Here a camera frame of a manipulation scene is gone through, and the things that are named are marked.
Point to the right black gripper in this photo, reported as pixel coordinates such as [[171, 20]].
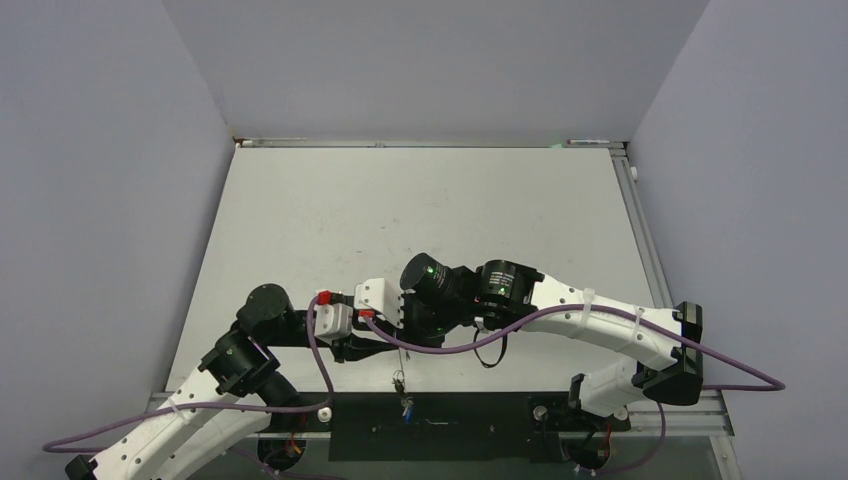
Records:
[[408, 333]]

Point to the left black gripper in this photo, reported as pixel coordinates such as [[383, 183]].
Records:
[[359, 343]]

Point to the large grey keyring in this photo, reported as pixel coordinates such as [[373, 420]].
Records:
[[399, 381]]

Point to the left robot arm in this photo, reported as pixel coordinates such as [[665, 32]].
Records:
[[237, 388]]

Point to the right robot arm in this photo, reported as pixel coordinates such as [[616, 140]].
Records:
[[658, 361]]

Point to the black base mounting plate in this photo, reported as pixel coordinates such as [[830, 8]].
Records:
[[541, 427]]

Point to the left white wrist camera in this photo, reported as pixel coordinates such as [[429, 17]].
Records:
[[333, 322]]

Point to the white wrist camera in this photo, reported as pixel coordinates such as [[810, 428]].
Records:
[[333, 322], [379, 295]]

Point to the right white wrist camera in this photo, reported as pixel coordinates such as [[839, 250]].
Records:
[[379, 295]]

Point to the aluminium rail back edge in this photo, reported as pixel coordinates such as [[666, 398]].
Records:
[[468, 143]]

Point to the aluminium rail right side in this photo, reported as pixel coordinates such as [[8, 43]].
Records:
[[709, 417]]

